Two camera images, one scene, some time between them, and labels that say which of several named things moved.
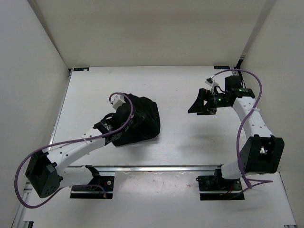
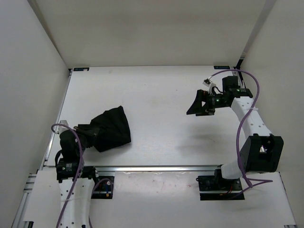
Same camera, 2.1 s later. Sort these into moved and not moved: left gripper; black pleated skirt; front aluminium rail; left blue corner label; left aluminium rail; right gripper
Moved: black pleated skirt; left gripper
Not moved: front aluminium rail; left aluminium rail; right gripper; left blue corner label
